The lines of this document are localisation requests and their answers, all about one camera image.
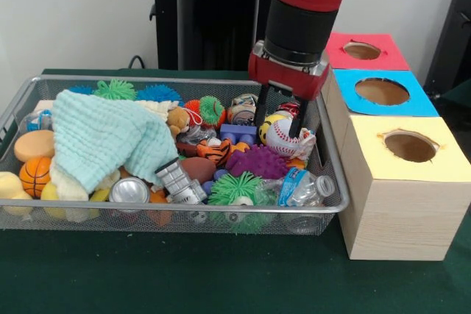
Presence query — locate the dark green table cloth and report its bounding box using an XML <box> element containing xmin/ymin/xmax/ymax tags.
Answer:
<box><xmin>0</xmin><ymin>68</ymin><xmax>471</xmax><ymax>314</ymax></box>

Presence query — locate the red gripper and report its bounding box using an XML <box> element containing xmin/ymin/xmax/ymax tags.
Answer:
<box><xmin>248</xmin><ymin>42</ymin><xmax>330</xmax><ymax>139</ymax></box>

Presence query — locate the small orange basketball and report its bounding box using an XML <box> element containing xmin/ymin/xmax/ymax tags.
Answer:
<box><xmin>19</xmin><ymin>157</ymin><xmax>53</xmax><ymax>199</ymax></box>

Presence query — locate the crushed plastic water bottle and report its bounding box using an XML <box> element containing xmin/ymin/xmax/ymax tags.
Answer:
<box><xmin>280</xmin><ymin>167</ymin><xmax>336</xmax><ymax>208</ymax></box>

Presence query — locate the large blue spiky ball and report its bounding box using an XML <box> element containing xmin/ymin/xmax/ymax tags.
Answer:
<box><xmin>136</xmin><ymin>83</ymin><xmax>183</xmax><ymax>103</ymax></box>

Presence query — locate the clear shallow bin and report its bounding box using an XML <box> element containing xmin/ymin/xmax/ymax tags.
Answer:
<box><xmin>0</xmin><ymin>74</ymin><xmax>353</xmax><ymax>236</ymax></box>

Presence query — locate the green fuzzy monster toy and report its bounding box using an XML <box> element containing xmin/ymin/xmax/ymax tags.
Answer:
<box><xmin>93</xmin><ymin>79</ymin><xmax>138</xmax><ymax>101</ymax></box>

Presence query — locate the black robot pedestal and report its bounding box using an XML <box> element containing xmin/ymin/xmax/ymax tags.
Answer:
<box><xmin>142</xmin><ymin>0</ymin><xmax>277</xmax><ymax>72</ymax></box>

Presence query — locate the black cable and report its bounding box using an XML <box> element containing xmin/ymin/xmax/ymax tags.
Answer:
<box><xmin>128</xmin><ymin>54</ymin><xmax>148</xmax><ymax>71</ymax></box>

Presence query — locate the white baseball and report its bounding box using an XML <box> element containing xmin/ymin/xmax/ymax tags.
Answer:
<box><xmin>266</xmin><ymin>118</ymin><xmax>317</xmax><ymax>162</ymax></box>

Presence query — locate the purple spiky ball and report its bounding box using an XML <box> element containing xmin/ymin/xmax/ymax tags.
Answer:
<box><xmin>224</xmin><ymin>144</ymin><xmax>291</xmax><ymax>180</ymax></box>

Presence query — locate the mint green knitted cloth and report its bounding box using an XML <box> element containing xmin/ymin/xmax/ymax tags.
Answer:
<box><xmin>52</xmin><ymin>90</ymin><xmax>180</xmax><ymax>194</ymax></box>

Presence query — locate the green spiky ball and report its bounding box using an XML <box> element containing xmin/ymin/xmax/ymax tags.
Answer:
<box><xmin>208</xmin><ymin>171</ymin><xmax>264</xmax><ymax>235</ymax></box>

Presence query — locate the pale orange round sponge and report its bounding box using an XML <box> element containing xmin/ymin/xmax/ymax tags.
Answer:
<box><xmin>13</xmin><ymin>130</ymin><xmax>56</xmax><ymax>164</ymax></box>

